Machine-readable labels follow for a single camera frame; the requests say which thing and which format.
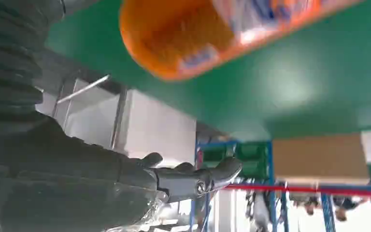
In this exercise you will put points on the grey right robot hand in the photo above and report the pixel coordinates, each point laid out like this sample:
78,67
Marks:
60,179

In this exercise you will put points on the green storage bin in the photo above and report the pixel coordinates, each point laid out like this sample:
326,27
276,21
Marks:
252,160
217,153

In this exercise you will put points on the blue metal rack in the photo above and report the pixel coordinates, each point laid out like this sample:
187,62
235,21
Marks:
270,160

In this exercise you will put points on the green table mat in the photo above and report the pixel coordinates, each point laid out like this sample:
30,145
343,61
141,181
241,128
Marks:
268,96

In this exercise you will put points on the red bar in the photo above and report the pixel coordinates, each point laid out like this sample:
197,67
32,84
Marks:
300,189

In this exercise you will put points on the person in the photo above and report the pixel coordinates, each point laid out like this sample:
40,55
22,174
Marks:
307,205
344,208

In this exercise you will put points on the brown cardboard box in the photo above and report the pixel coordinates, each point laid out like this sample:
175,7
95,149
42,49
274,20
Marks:
320,157

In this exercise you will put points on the steel table frame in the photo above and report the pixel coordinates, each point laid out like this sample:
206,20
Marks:
83,89

